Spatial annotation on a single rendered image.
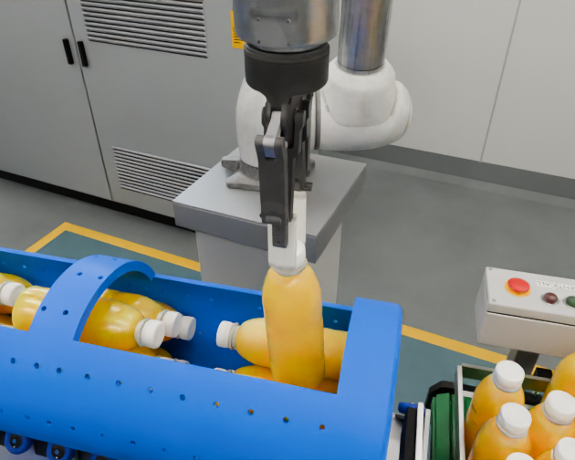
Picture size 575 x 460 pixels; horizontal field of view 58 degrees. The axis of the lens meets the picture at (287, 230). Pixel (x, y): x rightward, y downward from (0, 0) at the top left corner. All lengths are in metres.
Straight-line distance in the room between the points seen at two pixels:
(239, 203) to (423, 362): 1.34
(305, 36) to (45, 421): 0.59
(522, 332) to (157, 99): 2.03
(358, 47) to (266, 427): 0.75
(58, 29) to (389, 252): 1.99
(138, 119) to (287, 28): 2.32
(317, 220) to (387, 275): 1.58
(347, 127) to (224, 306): 0.50
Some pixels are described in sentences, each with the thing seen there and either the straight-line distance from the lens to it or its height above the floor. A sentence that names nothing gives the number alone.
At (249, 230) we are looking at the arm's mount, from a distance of 1.13.
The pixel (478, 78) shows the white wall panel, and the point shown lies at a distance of 3.33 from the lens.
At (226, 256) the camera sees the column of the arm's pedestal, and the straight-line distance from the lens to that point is 1.30.
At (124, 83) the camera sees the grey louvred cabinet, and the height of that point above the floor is 0.83.
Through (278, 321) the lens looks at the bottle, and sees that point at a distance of 0.61.
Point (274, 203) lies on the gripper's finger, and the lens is 0.48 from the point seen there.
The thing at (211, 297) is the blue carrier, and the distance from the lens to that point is 0.88.
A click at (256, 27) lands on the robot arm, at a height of 1.60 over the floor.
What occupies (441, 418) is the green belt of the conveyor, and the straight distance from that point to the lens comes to 1.02.
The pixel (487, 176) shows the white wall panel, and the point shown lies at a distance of 3.54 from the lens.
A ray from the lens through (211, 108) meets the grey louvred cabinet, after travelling 2.43.
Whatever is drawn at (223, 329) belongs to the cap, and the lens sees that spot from 0.78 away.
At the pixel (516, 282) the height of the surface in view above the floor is 1.11.
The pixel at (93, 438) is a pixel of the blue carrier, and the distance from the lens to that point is 0.76.
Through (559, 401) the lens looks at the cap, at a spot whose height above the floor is 1.11.
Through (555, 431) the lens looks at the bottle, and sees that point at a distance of 0.83.
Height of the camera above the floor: 1.70
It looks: 36 degrees down
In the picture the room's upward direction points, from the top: straight up
